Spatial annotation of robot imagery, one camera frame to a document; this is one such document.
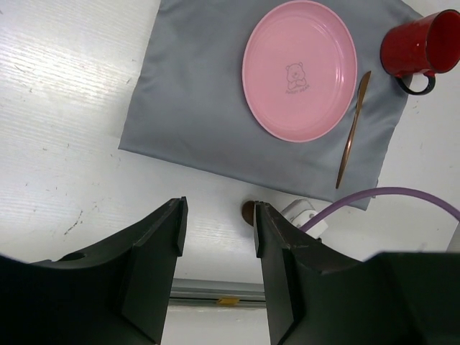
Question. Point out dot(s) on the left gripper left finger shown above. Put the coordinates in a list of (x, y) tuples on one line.
[(115, 291)]

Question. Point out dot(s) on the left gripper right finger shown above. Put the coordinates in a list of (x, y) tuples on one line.
[(316, 295)]

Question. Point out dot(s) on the copper spoon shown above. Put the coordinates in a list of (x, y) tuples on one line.
[(247, 212)]

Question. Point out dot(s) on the grey cloth placemat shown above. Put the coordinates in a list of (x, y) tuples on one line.
[(188, 106)]

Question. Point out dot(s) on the copper knife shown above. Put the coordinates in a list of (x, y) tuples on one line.
[(347, 149)]

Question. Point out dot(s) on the pink plate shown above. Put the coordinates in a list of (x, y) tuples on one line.
[(299, 71)]

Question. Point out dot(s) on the red enamel mug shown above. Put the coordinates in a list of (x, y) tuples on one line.
[(427, 46)]

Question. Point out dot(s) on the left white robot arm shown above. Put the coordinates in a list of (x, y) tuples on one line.
[(305, 215)]

